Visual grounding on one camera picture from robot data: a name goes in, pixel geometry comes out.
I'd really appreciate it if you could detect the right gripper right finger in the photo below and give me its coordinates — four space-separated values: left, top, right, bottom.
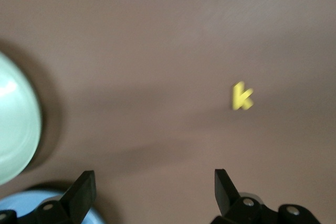
212 168 321 224

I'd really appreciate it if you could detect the yellow foam letter k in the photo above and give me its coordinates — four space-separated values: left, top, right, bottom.
230 80 255 111

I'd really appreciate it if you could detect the brown table cover sheet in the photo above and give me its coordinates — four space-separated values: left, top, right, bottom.
0 0 336 224

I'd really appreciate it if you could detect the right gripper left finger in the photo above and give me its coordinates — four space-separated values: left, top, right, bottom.
0 170 97 224

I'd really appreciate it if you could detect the blue plate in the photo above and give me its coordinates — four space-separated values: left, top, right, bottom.
0 189 106 224

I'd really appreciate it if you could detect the light green plate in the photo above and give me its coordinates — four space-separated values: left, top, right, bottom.
0 49 44 186

